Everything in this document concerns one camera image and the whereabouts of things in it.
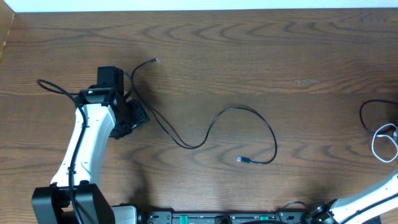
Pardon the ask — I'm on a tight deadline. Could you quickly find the thin black cable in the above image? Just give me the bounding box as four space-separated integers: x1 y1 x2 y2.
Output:
123 57 278 165

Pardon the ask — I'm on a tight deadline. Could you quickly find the white usb cable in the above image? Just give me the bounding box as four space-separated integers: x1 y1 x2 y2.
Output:
371 123 398 164

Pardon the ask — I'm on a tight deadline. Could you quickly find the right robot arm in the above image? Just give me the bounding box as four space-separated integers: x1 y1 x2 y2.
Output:
304 170 397 223

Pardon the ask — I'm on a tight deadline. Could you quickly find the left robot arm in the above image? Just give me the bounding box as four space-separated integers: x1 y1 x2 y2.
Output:
32 66 149 223

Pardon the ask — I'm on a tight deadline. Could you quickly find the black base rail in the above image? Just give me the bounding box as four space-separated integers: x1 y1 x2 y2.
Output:
136 202 382 224

